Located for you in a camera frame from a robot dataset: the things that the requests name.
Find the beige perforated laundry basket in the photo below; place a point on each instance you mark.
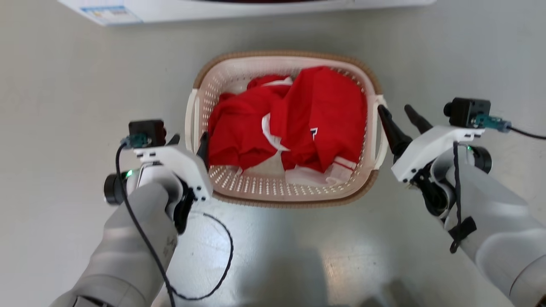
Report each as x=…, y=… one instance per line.
x=256, y=187

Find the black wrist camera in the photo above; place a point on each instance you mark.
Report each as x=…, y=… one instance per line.
x=147, y=132
x=465, y=111

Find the white front-load washing machine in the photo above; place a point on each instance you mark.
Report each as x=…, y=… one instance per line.
x=256, y=10

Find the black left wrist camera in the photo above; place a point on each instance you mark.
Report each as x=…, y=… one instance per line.
x=147, y=132

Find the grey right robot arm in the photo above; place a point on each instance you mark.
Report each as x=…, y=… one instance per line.
x=503, y=221

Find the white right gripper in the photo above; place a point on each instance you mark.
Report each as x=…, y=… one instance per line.
x=426, y=147

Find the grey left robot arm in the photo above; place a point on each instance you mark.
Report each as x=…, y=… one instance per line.
x=128, y=247

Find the blue energy label sticker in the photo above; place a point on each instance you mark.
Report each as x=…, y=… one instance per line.
x=111, y=15

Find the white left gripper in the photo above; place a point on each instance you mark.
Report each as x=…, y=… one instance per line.
x=183, y=164

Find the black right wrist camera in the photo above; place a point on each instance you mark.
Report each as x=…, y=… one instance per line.
x=465, y=111

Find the red and white garment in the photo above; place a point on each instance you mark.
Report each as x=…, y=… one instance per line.
x=324, y=111

